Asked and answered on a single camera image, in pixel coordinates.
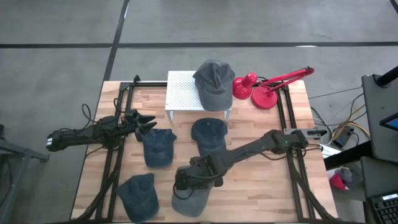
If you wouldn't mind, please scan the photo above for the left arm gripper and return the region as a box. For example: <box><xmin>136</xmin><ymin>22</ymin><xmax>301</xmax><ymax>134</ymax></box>
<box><xmin>123</xmin><ymin>108</ymin><xmax>158</xmax><ymax>143</ymax></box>

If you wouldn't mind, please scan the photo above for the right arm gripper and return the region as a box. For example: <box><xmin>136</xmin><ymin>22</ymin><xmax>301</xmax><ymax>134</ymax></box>
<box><xmin>186</xmin><ymin>155</ymin><xmax>224</xmax><ymax>190</ymax></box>

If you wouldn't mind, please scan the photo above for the blue baseball cap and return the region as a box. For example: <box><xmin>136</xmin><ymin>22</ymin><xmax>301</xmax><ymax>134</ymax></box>
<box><xmin>141</xmin><ymin>128</ymin><xmax>177</xmax><ymax>169</ymax></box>
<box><xmin>190</xmin><ymin>117</ymin><xmax>229</xmax><ymax>158</ymax></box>
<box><xmin>115</xmin><ymin>172</ymin><xmax>160</xmax><ymax>223</ymax></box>

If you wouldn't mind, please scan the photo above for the grey baseball cap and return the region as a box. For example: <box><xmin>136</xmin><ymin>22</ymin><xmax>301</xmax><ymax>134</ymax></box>
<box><xmin>170</xmin><ymin>166</ymin><xmax>215</xmax><ymax>218</ymax></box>
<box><xmin>192</xmin><ymin>58</ymin><xmax>236</xmax><ymax>112</ymax></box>

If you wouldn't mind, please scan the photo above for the white perforated metal shelf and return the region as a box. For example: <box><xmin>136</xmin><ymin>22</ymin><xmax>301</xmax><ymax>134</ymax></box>
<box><xmin>164</xmin><ymin>70</ymin><xmax>233</xmax><ymax>124</ymax></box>

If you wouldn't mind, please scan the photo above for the red desk lamp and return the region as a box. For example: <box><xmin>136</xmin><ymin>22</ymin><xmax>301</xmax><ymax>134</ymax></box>
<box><xmin>232</xmin><ymin>66</ymin><xmax>315</xmax><ymax>111</ymax></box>

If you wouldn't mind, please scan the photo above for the grey metal stand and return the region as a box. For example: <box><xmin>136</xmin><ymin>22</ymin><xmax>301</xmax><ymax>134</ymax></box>
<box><xmin>0</xmin><ymin>124</ymin><xmax>50</xmax><ymax>224</ymax></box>

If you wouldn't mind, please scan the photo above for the white box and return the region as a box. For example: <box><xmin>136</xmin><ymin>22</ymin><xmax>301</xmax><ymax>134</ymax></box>
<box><xmin>319</xmin><ymin>143</ymin><xmax>342</xmax><ymax>159</ymax></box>

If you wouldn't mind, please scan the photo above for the red cloth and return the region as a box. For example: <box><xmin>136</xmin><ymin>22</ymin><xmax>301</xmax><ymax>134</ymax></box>
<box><xmin>328</xmin><ymin>172</ymin><xmax>348</xmax><ymax>191</ymax></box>

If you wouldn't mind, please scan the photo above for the black beam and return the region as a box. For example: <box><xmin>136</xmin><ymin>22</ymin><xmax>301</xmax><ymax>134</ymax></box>
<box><xmin>323</xmin><ymin>140</ymin><xmax>374</xmax><ymax>170</ymax></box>

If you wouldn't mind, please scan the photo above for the black power box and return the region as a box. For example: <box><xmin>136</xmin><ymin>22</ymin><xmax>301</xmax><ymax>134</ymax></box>
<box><xmin>331</xmin><ymin>125</ymin><xmax>355</xmax><ymax>149</ymax></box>

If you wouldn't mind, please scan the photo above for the grey cloth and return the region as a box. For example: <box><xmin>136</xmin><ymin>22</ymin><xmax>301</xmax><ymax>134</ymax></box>
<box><xmin>340</xmin><ymin>167</ymin><xmax>361</xmax><ymax>187</ymax></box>

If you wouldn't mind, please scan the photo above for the grey low desk surface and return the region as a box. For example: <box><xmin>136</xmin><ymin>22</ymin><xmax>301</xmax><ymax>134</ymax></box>
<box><xmin>360</xmin><ymin>156</ymin><xmax>398</xmax><ymax>200</ymax></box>

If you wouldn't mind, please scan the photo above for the black keyboard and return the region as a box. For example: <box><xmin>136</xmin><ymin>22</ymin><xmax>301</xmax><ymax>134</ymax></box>
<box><xmin>366</xmin><ymin>192</ymin><xmax>398</xmax><ymax>224</ymax></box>

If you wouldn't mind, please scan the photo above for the grey desk top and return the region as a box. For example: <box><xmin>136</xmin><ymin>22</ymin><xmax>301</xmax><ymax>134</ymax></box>
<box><xmin>361</xmin><ymin>73</ymin><xmax>398</xmax><ymax>164</ymax></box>

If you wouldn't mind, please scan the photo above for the blue screen tablet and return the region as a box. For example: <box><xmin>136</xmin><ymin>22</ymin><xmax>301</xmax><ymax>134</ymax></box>
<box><xmin>379</xmin><ymin>112</ymin><xmax>398</xmax><ymax>132</ymax></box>

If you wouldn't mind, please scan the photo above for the black pole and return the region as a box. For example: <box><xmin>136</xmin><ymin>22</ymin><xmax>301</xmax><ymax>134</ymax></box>
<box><xmin>375</xmin><ymin>65</ymin><xmax>398</xmax><ymax>88</ymax></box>

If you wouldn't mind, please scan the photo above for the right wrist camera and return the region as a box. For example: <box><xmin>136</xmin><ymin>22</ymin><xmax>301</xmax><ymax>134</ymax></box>
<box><xmin>175</xmin><ymin>167</ymin><xmax>190</xmax><ymax>191</ymax></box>

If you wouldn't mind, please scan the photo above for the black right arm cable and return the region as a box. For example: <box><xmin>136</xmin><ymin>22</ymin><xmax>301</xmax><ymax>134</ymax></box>
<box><xmin>172</xmin><ymin>182</ymin><xmax>195</xmax><ymax>200</ymax></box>

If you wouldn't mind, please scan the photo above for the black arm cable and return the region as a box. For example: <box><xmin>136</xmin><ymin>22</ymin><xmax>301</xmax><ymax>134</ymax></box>
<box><xmin>172</xmin><ymin>182</ymin><xmax>195</xmax><ymax>200</ymax></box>
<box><xmin>81</xmin><ymin>103</ymin><xmax>95</xmax><ymax>125</ymax></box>

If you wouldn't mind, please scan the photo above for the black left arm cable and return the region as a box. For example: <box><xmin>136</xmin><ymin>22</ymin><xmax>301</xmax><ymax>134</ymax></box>
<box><xmin>81</xmin><ymin>103</ymin><xmax>95</xmax><ymax>125</ymax></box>

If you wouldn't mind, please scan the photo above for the black aluminium frame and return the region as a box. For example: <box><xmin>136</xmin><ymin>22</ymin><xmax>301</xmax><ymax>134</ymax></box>
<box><xmin>74</xmin><ymin>74</ymin><xmax>340</xmax><ymax>223</ymax></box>

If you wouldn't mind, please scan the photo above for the yellow cable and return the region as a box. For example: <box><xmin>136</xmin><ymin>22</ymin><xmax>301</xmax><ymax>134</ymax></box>
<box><xmin>330</xmin><ymin>104</ymin><xmax>371</xmax><ymax>141</ymax></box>

